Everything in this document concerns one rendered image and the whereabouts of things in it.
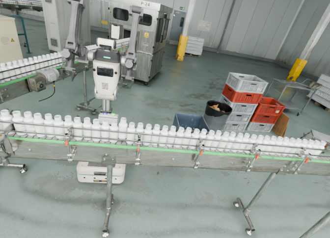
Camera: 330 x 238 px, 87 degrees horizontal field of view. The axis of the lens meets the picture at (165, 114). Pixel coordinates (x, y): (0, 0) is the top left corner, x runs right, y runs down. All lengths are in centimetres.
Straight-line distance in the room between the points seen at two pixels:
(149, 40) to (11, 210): 397
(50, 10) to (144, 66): 345
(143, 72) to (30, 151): 382
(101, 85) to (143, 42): 311
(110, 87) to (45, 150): 75
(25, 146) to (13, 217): 98
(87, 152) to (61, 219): 95
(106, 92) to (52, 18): 537
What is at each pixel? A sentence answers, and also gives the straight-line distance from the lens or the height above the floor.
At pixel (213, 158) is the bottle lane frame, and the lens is 147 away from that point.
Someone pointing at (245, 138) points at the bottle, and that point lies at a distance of 150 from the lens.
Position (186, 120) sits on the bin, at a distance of 197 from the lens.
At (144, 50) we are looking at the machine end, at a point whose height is 93.
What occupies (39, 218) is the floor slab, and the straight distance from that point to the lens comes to 224.
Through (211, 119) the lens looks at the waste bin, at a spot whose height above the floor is 45.
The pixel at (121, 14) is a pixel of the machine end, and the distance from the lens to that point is 492.
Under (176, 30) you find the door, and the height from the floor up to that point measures 96.
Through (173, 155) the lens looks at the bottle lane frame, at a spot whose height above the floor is 94.
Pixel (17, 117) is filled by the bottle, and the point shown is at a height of 114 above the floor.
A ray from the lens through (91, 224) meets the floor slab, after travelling 210.
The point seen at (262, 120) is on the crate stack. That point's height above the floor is 28.
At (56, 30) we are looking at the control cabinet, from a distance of 696.
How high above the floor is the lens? 186
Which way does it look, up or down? 30 degrees down
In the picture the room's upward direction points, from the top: 12 degrees clockwise
